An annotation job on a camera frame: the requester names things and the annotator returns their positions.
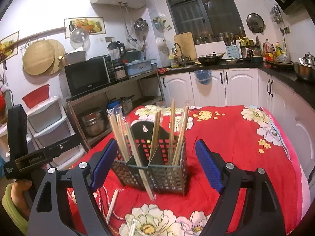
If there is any wooden chopstick pair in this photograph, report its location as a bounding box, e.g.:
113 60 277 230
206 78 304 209
149 107 162 161
106 189 119 224
124 122 155 201
128 219 137 236
172 103 190 166
114 105 130 161
107 108 124 160
168 99 175 166

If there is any dark kitchen window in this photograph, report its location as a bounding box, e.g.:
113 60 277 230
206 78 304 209
167 0 244 42

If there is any person left hand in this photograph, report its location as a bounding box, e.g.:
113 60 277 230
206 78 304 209
11 180 32 220

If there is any white plastic drawer unit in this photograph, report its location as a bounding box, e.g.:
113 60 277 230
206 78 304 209
1 96 85 169

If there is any red plastic basin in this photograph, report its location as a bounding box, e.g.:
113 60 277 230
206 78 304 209
22 84 49 109

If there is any stainless steel pot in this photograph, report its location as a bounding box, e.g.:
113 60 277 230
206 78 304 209
79 107 106 137

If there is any red floral tablecloth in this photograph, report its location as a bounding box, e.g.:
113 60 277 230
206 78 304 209
110 106 311 235

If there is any black microwave oven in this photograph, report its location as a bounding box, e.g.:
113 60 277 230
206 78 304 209
59 56 116 99

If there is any blue canister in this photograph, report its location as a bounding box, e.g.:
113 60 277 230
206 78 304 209
107 101 120 109

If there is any round bamboo board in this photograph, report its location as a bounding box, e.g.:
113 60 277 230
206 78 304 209
22 40 66 76

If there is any grey plastic utensil basket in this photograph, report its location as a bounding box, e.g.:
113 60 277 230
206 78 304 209
112 121 188 195

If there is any glass pot lid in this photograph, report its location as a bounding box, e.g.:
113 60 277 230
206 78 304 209
70 27 90 51

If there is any blue plastic box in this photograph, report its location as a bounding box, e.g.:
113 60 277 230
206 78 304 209
125 59 156 77

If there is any blender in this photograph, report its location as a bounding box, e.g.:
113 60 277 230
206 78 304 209
107 41 126 67

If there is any steel bowl on counter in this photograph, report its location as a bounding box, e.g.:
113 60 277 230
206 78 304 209
294 62 315 81

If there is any blue bag on cabinet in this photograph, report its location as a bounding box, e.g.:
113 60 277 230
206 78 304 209
194 70 212 85

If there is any fruit picture poster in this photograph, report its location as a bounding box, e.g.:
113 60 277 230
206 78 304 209
64 17 106 38

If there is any black wok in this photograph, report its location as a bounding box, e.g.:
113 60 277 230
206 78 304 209
197 52 226 66

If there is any wooden cutting board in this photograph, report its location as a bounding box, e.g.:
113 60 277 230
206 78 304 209
173 32 197 60

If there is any hanging pot lid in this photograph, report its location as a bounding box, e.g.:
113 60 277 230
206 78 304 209
246 13 265 33

